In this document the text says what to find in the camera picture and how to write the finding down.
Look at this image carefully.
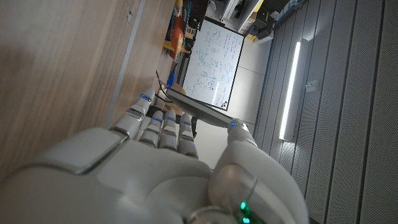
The black flat computer monitor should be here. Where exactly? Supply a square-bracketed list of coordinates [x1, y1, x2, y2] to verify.
[165, 86, 249, 129]

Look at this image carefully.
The blue plastic bin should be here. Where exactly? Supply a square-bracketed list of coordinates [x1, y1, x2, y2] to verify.
[167, 67, 177, 88]

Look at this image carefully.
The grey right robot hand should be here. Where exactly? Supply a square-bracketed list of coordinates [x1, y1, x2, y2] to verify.
[0, 87, 310, 224]

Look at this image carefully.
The long clear tape strip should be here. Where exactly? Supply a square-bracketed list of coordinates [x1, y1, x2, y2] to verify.
[104, 0, 147, 129]

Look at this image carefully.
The white storage cabinet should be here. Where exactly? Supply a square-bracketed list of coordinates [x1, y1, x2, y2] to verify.
[221, 0, 265, 34]

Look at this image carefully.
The brown cardboard sheet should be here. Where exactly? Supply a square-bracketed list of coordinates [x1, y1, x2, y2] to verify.
[172, 82, 187, 96]

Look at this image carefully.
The whiteboard with black frame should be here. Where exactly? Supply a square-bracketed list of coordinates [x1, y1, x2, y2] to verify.
[182, 17, 246, 111]

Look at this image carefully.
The orange and teal toy plane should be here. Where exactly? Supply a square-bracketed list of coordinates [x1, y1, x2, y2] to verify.
[163, 15, 195, 62]

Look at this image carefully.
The long white ceiling light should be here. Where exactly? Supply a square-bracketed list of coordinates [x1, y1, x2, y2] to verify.
[279, 41, 302, 141]

